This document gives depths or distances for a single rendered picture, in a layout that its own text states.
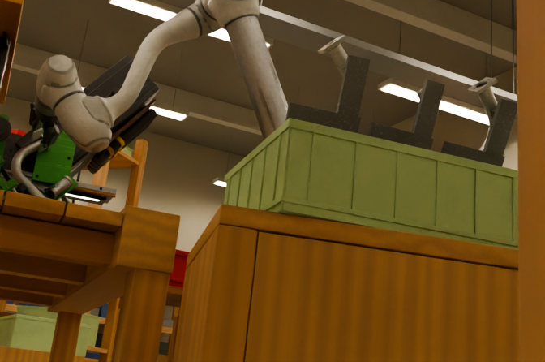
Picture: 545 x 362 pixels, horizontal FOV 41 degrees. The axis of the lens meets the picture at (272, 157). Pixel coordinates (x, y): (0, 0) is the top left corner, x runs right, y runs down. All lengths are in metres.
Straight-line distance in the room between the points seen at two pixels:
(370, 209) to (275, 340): 0.29
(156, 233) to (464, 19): 6.49
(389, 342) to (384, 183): 0.28
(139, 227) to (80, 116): 0.42
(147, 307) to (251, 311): 0.61
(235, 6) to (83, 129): 0.56
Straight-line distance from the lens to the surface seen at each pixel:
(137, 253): 1.81
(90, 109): 2.09
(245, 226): 1.26
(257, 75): 2.13
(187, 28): 2.31
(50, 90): 2.14
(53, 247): 1.87
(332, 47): 1.49
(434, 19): 7.77
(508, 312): 1.41
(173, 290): 2.40
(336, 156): 1.33
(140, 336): 1.80
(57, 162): 2.48
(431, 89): 1.57
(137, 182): 5.60
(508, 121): 1.64
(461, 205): 1.43
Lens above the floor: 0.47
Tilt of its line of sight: 19 degrees up
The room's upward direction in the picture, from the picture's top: 6 degrees clockwise
